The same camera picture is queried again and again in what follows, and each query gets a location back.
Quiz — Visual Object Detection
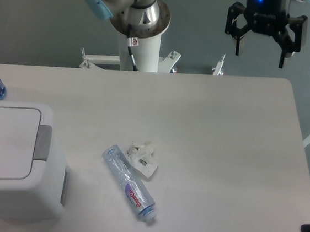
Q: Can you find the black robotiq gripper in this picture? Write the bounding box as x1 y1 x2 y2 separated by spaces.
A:
225 0 308 68

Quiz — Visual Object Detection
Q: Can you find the empty clear plastic bottle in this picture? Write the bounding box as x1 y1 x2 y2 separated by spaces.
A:
102 145 157 224

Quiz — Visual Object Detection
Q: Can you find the white plastic trash can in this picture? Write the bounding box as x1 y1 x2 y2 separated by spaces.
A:
0 100 69 220

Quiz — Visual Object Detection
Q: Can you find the crumpled white plastic wrapper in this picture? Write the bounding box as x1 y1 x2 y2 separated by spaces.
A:
126 141 159 181

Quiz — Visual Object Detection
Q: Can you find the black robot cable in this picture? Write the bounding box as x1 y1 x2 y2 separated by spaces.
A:
123 24 143 72

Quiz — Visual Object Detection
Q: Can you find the white trash can lid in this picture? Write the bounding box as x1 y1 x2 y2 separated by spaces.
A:
0 106 53 180

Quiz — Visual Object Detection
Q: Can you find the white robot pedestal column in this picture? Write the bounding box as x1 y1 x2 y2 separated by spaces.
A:
118 27 161 62

